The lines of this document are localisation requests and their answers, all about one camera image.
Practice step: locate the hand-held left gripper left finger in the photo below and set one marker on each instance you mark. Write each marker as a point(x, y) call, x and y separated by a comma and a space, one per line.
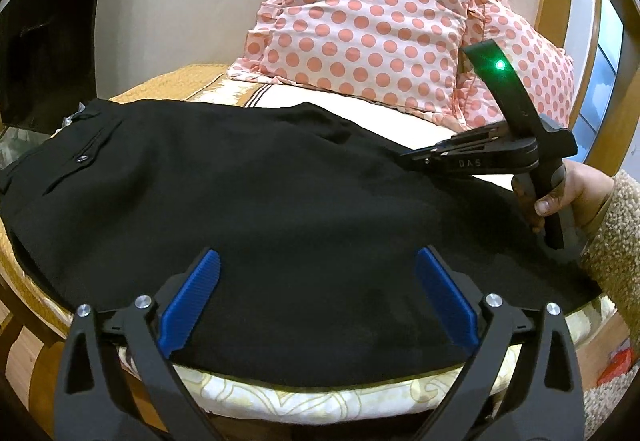
point(192, 298)

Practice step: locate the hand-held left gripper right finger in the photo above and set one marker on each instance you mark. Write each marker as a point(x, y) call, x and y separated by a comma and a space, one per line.
point(445, 298)

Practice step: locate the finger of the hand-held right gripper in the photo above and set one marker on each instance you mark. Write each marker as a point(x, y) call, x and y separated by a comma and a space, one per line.
point(425, 158)
point(475, 135)

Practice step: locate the black pants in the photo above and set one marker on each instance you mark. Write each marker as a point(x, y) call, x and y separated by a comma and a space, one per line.
point(280, 221)

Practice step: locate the person's right forearm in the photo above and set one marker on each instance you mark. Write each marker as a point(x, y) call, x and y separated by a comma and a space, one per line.
point(617, 251)

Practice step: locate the person's right hand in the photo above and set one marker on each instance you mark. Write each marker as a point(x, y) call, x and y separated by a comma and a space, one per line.
point(582, 188)

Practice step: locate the pink polka dot pillow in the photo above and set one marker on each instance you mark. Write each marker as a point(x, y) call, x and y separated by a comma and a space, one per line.
point(530, 51)
point(360, 16)

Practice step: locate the bed with yellow patterned sheet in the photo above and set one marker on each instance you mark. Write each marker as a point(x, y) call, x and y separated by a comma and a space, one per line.
point(280, 393)

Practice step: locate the orange packet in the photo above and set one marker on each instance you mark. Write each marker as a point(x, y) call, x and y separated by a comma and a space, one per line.
point(616, 367)

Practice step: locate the black cabinet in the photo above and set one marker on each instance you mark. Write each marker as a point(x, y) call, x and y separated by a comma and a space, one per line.
point(45, 26)

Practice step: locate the wooden bed frame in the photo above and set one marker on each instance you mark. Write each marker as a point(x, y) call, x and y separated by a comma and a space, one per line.
point(35, 361)

